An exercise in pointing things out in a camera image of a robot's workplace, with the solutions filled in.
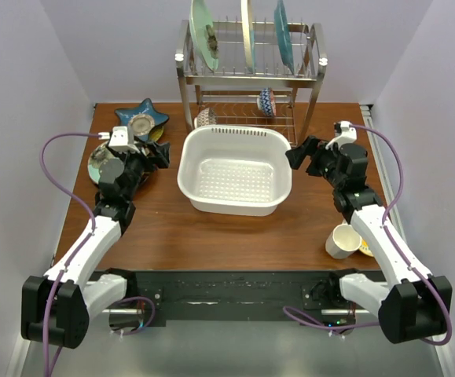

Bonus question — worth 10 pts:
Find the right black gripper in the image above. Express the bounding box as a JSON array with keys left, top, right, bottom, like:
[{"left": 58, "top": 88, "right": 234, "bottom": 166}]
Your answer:
[{"left": 285, "top": 136, "right": 344, "bottom": 189}]

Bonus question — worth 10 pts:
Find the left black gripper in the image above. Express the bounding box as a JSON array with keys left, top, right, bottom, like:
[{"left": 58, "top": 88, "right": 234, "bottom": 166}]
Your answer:
[{"left": 113, "top": 140, "right": 169, "bottom": 202}]

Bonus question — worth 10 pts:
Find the white plastic bin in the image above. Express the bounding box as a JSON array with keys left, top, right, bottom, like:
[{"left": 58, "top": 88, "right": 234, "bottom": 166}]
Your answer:
[{"left": 177, "top": 125, "right": 292, "bottom": 217}]

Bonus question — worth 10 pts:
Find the mint floral plate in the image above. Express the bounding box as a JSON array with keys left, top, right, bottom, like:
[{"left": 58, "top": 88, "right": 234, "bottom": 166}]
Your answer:
[
  {"left": 87, "top": 141, "right": 114, "bottom": 185},
  {"left": 189, "top": 0, "right": 219, "bottom": 72}
]

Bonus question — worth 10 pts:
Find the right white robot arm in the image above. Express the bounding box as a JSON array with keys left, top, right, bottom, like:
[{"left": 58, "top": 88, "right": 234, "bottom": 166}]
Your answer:
[{"left": 285, "top": 137, "right": 453, "bottom": 345}]

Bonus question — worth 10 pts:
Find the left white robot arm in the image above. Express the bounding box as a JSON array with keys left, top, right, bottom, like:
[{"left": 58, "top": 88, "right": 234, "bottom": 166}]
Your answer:
[{"left": 20, "top": 141, "right": 171, "bottom": 349}]

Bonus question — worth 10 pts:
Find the green leaf pattern plate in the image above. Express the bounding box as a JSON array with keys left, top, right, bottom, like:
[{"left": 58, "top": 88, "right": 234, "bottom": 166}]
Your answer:
[{"left": 148, "top": 125, "right": 165, "bottom": 142}]

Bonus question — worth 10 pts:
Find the black striped rim plate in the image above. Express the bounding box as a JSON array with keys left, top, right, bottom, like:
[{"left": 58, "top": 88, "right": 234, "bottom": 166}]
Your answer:
[{"left": 90, "top": 174, "right": 149, "bottom": 189}]

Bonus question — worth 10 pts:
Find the blue star shaped dish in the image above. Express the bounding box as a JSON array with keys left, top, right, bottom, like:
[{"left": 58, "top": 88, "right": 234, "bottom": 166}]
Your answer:
[{"left": 115, "top": 98, "right": 170, "bottom": 141}]

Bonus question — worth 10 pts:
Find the brown patterned bowl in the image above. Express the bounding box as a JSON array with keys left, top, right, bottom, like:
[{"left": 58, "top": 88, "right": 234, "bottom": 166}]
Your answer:
[{"left": 193, "top": 108, "right": 217, "bottom": 129}]

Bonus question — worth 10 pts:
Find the blue zigzag bowl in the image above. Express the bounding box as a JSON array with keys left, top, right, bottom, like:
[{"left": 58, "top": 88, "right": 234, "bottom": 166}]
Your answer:
[{"left": 256, "top": 88, "right": 276, "bottom": 118}]

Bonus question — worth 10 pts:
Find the white ceramic mug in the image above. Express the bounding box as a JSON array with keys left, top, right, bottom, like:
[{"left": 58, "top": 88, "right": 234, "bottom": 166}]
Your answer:
[{"left": 325, "top": 221, "right": 362, "bottom": 259}]

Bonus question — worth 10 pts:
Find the steel dish rack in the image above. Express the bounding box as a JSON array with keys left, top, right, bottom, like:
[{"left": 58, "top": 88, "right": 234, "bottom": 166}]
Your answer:
[{"left": 175, "top": 20, "right": 328, "bottom": 145}]

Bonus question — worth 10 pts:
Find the teal yellow patterned saucer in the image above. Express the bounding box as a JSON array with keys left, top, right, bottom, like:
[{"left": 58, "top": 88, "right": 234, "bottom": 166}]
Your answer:
[{"left": 358, "top": 239, "right": 373, "bottom": 258}]

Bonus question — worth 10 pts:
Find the teal plate in rack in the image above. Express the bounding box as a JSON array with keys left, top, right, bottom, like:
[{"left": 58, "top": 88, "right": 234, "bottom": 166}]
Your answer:
[{"left": 273, "top": 0, "right": 295, "bottom": 75}]

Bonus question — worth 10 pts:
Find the cream rimmed plate in rack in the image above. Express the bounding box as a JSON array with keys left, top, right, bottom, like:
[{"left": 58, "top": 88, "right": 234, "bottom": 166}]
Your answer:
[{"left": 240, "top": 0, "right": 255, "bottom": 74}]

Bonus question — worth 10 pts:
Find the mint floral plate in rack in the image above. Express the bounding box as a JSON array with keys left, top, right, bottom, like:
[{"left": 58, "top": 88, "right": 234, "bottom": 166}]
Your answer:
[{"left": 189, "top": 0, "right": 219, "bottom": 72}]

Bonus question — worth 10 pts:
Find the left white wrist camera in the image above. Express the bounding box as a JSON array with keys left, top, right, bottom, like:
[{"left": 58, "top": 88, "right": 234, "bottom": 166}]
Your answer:
[{"left": 97, "top": 126, "right": 138, "bottom": 152}]

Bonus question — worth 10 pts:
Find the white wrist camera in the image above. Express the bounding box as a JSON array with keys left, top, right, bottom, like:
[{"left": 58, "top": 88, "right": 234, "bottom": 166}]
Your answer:
[
  {"left": 97, "top": 126, "right": 138, "bottom": 152},
  {"left": 325, "top": 120, "right": 357, "bottom": 150}
]

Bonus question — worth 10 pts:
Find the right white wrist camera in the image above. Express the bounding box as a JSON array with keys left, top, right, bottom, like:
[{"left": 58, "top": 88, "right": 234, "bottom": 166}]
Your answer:
[{"left": 325, "top": 120, "right": 357, "bottom": 150}]

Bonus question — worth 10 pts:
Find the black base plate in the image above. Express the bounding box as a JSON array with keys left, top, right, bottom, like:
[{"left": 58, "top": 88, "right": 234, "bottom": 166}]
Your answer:
[{"left": 89, "top": 269, "right": 389, "bottom": 329}]

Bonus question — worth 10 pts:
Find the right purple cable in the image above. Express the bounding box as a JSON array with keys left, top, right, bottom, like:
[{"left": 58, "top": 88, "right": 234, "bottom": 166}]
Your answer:
[{"left": 284, "top": 123, "right": 453, "bottom": 346}]

